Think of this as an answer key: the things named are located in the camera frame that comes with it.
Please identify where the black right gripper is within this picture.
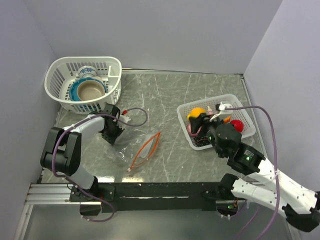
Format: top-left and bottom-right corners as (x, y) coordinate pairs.
(187, 111), (223, 157)

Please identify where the dark fake grape bunch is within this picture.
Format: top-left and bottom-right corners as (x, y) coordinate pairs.
(193, 136), (211, 148)

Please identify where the orange fake tomato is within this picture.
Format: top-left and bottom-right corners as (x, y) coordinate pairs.
(223, 116), (231, 124)

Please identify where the yellow fake lemon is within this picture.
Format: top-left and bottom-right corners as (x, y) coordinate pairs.
(187, 107), (207, 120)

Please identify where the purple fake onion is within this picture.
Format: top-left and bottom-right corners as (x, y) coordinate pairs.
(186, 124), (202, 137)

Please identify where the clear zip top bag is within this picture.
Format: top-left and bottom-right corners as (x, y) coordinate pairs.
(110, 129), (161, 173)

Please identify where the red fake pomegranate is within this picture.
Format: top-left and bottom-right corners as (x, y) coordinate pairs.
(230, 119), (244, 133)

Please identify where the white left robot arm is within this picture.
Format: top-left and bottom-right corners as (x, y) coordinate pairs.
(40, 104), (131, 201)

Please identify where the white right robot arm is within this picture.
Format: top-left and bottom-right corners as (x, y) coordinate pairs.
(187, 107), (320, 233)

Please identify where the white rectangular perforated basket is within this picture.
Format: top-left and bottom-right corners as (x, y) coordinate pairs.
(176, 93), (257, 151)

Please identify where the beige ceramic bowl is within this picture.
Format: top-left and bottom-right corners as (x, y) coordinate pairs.
(76, 80), (106, 101)

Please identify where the blue rimmed plate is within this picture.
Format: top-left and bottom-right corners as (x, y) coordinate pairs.
(69, 77), (108, 102)

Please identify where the white oval dish rack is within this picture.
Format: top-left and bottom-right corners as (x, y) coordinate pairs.
(44, 56), (122, 115)

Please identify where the blue white patterned bowl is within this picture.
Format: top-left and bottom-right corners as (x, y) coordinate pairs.
(77, 65), (98, 79)

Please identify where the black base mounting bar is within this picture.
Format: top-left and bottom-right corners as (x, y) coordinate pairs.
(69, 181), (247, 213)

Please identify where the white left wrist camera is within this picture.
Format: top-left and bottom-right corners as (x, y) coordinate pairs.
(119, 114), (131, 123)

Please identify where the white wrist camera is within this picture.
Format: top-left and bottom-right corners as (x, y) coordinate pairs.
(119, 114), (131, 123)
(209, 102), (233, 122)

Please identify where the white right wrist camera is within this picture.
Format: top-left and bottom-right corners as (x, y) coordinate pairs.
(209, 102), (233, 122)

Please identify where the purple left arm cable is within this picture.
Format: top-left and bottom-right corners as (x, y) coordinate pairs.
(51, 107), (150, 223)

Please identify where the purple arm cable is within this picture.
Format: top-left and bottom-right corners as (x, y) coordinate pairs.
(51, 107), (150, 223)
(224, 105), (281, 240)

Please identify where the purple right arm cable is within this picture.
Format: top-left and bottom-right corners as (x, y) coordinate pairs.
(224, 105), (281, 240)

